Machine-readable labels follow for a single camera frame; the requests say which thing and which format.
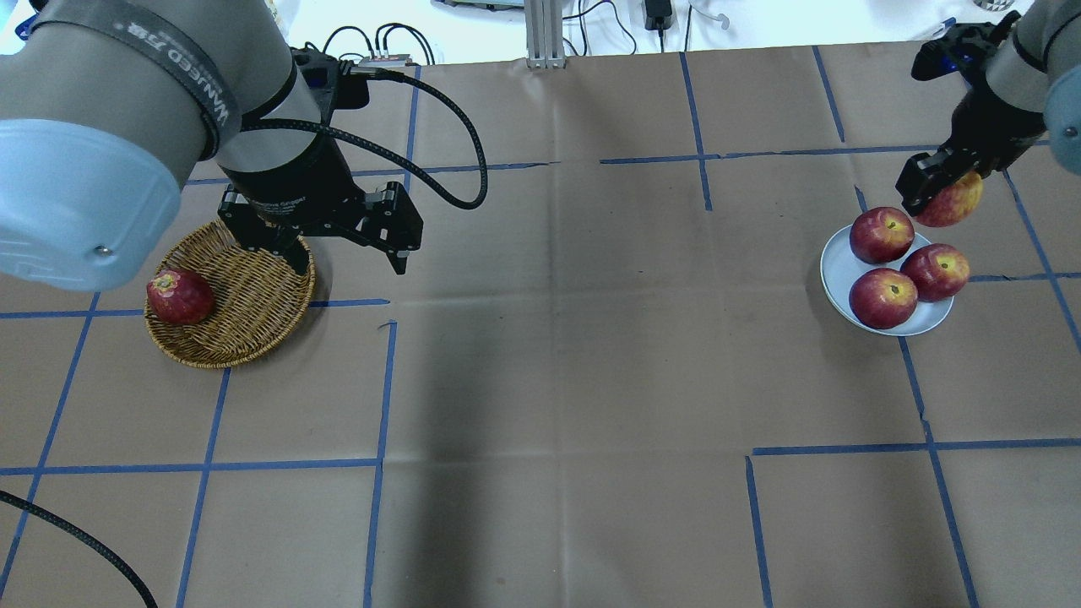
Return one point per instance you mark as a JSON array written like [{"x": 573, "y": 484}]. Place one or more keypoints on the red apple plate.
[
  {"x": 881, "y": 235},
  {"x": 939, "y": 271},
  {"x": 883, "y": 298}
]

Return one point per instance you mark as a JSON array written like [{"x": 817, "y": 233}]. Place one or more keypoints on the red apple plate outer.
[{"x": 939, "y": 271}]

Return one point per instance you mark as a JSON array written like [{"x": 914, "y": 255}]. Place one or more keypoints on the aluminium frame post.
[{"x": 544, "y": 46}]

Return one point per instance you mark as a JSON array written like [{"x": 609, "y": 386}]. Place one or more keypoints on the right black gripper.
[{"x": 988, "y": 135}]

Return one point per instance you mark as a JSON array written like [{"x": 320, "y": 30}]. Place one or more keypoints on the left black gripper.
[{"x": 291, "y": 187}]

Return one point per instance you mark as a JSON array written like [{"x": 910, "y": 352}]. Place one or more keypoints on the wicker basket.
[{"x": 259, "y": 300}]

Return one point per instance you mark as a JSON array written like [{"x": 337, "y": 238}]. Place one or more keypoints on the red apple plate back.
[{"x": 881, "y": 235}]

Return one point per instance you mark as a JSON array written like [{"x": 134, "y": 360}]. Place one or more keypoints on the yellow-red apple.
[{"x": 954, "y": 203}]

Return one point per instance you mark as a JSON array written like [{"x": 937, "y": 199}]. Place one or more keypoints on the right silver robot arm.
[{"x": 1023, "y": 75}]

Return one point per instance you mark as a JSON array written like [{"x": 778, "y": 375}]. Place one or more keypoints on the black power adapter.
[{"x": 658, "y": 15}]

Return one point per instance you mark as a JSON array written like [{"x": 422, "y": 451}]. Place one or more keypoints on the dark red apple in basket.
[{"x": 180, "y": 297}]

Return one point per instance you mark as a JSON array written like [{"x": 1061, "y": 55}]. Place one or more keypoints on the red apple plate front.
[{"x": 883, "y": 298}]

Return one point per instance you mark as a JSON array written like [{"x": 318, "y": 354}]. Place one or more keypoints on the light blue plate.
[{"x": 840, "y": 268}]

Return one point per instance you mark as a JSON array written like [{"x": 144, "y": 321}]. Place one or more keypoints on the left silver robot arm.
[{"x": 110, "y": 105}]

